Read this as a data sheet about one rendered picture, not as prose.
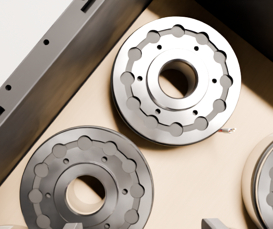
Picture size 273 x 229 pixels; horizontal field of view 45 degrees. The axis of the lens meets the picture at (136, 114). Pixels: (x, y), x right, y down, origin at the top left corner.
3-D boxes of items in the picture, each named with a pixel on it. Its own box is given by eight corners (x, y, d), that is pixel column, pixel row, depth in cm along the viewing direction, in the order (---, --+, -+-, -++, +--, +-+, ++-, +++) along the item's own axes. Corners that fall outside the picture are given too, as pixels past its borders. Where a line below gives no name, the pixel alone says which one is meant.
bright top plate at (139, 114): (174, 171, 26) (175, 172, 25) (85, 78, 26) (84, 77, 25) (264, 83, 26) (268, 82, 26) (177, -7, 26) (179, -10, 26)
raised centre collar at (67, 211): (88, 240, 25) (87, 242, 24) (40, 196, 25) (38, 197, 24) (132, 191, 25) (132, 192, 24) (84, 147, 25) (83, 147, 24)
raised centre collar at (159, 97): (176, 124, 25) (177, 124, 25) (132, 78, 25) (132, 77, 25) (221, 81, 26) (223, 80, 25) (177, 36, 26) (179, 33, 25)
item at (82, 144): (91, 286, 25) (90, 290, 24) (-6, 196, 25) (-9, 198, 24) (179, 187, 26) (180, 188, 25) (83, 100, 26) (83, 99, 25)
